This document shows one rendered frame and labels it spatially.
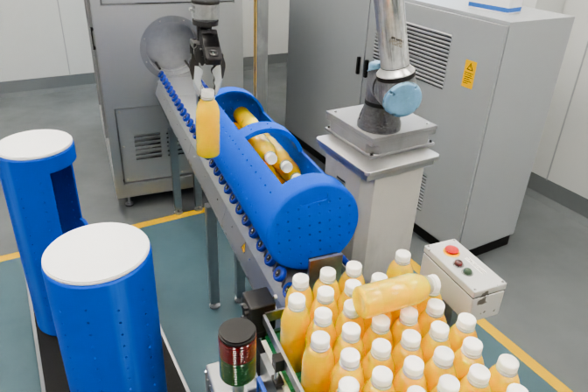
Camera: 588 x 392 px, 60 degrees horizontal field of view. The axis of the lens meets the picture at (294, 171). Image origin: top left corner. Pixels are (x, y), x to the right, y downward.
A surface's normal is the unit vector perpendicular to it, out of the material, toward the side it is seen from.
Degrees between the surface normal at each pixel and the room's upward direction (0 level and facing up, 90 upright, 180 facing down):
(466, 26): 90
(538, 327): 0
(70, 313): 90
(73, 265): 0
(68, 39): 90
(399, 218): 90
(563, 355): 0
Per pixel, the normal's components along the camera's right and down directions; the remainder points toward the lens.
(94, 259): 0.04, -0.89
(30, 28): 0.49, 0.42
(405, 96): 0.17, 0.57
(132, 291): 0.79, 0.31
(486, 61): -0.87, 0.19
